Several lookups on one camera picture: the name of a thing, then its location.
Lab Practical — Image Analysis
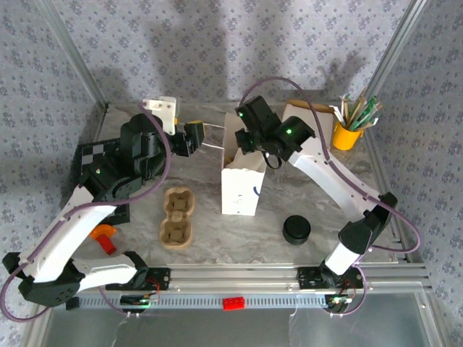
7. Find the aluminium mounting rail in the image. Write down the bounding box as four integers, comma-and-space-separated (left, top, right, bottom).
38, 262, 433, 294

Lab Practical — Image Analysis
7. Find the stack of black cup lids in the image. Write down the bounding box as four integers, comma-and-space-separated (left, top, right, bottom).
282, 214, 313, 246

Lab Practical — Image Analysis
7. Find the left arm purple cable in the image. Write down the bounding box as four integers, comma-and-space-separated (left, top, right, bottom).
0, 103, 173, 322

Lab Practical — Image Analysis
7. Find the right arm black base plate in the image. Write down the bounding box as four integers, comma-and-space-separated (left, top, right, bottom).
297, 266, 365, 290

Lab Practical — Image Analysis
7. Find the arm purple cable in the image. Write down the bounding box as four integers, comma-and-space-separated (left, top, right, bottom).
0, 103, 173, 322
240, 77, 422, 319

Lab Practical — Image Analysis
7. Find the shiny metal panel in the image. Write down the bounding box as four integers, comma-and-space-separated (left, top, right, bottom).
43, 307, 438, 347

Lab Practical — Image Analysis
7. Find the yellow holder cup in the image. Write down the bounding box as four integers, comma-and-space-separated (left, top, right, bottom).
331, 120, 365, 152

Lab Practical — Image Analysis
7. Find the white printed paper bag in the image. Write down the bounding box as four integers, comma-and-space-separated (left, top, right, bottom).
202, 112, 267, 217

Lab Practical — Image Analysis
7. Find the aluminium frame post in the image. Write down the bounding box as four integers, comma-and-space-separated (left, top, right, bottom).
363, 0, 431, 95
35, 0, 110, 111

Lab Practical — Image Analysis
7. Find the left small circuit board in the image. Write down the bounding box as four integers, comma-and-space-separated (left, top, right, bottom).
120, 294, 161, 309

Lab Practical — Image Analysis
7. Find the folded white paper bags stack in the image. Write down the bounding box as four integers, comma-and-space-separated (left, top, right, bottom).
281, 99, 336, 149

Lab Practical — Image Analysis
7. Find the right gripper black cable loop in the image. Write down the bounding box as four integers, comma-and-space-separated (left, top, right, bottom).
263, 150, 284, 171

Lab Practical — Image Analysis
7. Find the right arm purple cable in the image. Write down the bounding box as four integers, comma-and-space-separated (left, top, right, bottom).
240, 77, 422, 319

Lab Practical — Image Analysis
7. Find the red building brick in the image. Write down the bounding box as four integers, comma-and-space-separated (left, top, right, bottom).
222, 296, 246, 311

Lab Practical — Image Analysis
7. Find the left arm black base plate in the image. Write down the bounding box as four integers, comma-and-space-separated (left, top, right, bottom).
104, 267, 171, 292

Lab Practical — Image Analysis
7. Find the right small circuit board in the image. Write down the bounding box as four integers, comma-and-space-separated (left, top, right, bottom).
325, 294, 354, 312

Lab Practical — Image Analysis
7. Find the red toy block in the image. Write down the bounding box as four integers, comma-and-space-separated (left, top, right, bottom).
97, 234, 117, 256

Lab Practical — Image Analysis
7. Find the grey slotted cable duct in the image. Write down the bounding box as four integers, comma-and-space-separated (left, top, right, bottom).
77, 293, 336, 311

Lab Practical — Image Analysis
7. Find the black grey chessboard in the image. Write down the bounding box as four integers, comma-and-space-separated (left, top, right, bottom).
74, 139, 131, 227

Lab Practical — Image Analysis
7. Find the small circuit board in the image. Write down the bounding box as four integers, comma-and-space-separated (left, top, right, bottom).
325, 294, 354, 312
120, 294, 161, 309

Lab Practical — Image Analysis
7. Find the orange arch block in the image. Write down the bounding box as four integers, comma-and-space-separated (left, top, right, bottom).
89, 223, 117, 240

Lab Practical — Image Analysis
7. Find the bundle of stirrers and straws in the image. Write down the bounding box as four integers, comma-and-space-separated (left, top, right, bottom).
329, 92, 383, 132

